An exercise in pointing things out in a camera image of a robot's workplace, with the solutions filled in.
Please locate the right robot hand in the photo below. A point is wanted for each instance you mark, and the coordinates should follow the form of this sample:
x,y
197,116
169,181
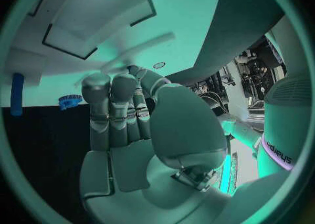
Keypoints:
x,y
187,121

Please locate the white task board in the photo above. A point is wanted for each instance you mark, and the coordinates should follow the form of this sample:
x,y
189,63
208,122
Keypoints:
x,y
177,11

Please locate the glowing light bar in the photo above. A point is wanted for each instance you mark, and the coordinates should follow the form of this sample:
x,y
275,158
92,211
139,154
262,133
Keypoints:
x,y
226,170

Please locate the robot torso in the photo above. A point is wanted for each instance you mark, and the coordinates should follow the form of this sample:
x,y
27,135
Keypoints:
x,y
283,119

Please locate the blue peg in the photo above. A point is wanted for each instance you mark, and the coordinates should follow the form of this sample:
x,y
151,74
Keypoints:
x,y
17,93

